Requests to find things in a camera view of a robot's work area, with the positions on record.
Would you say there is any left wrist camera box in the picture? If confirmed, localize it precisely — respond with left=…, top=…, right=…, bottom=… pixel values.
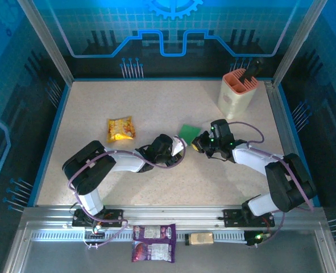
left=171, top=135, right=188, bottom=156

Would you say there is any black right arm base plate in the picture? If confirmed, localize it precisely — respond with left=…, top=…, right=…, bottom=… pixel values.
left=223, top=209, right=276, bottom=228

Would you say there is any black knife handle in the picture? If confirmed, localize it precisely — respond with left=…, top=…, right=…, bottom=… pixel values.
left=241, top=57, right=264, bottom=86

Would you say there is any small circuit board with LED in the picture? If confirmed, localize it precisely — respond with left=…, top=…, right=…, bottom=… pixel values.
left=246, top=230, right=271, bottom=247
left=84, top=224, right=106, bottom=237

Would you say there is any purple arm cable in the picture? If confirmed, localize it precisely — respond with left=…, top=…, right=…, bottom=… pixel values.
left=67, top=135, right=188, bottom=250
left=229, top=121, right=315, bottom=248

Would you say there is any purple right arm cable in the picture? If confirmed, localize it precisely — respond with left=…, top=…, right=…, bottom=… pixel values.
left=229, top=121, right=315, bottom=248

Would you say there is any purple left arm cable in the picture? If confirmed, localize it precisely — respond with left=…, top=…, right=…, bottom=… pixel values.
left=67, top=135, right=188, bottom=250

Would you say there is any purple snack packet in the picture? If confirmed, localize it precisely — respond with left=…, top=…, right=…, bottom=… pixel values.
left=132, top=224, right=176, bottom=243
left=131, top=240, right=176, bottom=263

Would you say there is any yellow snack bag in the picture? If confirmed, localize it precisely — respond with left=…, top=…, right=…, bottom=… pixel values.
left=106, top=115, right=136, bottom=143

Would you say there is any tan rectangular packet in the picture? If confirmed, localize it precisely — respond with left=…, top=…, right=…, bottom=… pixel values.
left=184, top=231, right=215, bottom=246

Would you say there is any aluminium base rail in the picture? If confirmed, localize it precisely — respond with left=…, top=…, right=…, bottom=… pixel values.
left=19, top=204, right=327, bottom=231

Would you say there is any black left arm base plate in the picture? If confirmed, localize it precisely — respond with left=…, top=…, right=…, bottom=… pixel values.
left=72, top=209, right=124, bottom=228

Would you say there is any slotted grey cable duct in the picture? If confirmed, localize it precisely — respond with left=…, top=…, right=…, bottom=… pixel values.
left=30, top=229, right=248, bottom=243

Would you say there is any cream knife holder orange top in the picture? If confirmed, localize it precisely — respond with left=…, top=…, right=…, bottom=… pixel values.
left=217, top=68, right=259, bottom=119

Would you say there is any aluminium frame post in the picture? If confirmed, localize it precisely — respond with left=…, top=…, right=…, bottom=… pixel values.
left=272, top=0, right=329, bottom=86
left=16, top=0, right=74, bottom=86

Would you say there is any aluminium side rail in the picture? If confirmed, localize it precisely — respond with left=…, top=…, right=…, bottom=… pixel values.
left=264, top=80, right=313, bottom=207

